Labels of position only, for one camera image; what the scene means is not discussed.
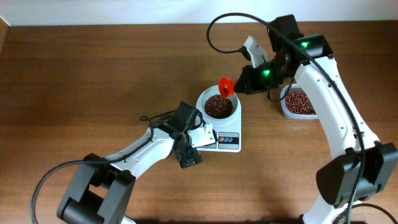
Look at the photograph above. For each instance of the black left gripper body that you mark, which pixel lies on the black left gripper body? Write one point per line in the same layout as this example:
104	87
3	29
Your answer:
188	156

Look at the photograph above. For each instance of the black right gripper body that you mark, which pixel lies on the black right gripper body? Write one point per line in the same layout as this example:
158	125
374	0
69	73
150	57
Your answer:
249	81

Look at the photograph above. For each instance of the red measuring scoop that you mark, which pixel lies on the red measuring scoop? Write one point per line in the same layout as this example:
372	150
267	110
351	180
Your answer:
226	87

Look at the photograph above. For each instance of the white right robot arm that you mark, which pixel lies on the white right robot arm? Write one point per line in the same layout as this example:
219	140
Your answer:
361	165

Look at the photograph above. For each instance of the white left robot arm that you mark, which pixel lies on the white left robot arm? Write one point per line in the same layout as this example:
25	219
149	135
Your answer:
101	187

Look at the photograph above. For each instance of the white digital kitchen scale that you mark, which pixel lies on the white digital kitchen scale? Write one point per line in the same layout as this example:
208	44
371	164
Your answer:
228	138

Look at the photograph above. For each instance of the white bowl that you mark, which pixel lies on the white bowl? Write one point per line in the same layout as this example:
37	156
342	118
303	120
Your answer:
213	90

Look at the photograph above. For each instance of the red beans in bowl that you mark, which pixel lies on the red beans in bowl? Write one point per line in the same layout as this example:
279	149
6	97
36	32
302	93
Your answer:
218	107

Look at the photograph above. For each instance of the red adzuki beans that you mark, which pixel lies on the red adzuki beans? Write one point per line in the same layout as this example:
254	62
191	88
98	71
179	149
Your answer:
298	102

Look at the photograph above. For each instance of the clear plastic bean container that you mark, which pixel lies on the clear plastic bean container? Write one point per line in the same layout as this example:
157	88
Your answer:
286	112

